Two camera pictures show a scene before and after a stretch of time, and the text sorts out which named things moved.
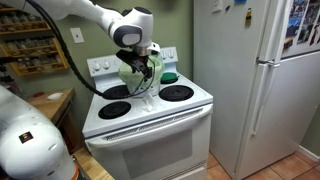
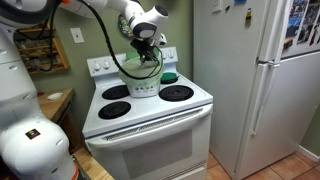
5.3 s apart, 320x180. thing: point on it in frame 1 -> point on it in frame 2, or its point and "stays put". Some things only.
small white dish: x=55 y=96 stays put
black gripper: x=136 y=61 -> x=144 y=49
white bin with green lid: x=135 y=81 stays put
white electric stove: x=165 y=137 stays put
